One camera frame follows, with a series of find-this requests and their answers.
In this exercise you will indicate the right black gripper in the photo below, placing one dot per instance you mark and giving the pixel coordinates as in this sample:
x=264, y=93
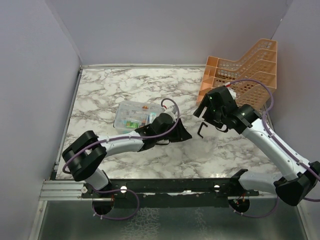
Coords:
x=206, y=102

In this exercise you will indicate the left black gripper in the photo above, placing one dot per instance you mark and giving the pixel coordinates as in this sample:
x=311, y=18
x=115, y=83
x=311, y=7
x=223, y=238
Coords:
x=181, y=133

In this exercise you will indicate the black lid handle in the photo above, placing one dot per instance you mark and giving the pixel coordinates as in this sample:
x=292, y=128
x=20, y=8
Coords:
x=203, y=124

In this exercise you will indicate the clear plastic box lid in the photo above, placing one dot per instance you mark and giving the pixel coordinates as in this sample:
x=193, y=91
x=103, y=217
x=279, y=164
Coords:
x=212, y=141

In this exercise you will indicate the small clear teal packet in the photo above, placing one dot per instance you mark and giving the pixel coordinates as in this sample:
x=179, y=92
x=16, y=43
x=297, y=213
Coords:
x=151, y=117

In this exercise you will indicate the clear plastic medicine box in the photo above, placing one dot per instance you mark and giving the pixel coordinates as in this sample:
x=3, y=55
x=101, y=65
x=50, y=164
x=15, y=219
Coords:
x=135, y=117

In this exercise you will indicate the green small packet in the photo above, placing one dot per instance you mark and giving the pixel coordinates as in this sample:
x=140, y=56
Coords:
x=132, y=124

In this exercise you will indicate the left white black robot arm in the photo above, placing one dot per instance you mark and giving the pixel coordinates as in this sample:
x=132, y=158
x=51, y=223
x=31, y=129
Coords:
x=84, y=156

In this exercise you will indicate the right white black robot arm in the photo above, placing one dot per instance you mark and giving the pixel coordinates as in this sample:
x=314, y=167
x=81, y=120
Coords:
x=298, y=176

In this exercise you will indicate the orange plastic file organizer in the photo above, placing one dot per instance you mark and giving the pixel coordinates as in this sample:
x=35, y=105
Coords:
x=258, y=63

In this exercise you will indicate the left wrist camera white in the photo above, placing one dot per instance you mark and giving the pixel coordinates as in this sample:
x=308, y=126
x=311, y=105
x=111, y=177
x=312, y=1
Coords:
x=171, y=111

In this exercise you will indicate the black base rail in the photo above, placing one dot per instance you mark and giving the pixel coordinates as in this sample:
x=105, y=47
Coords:
x=169, y=193

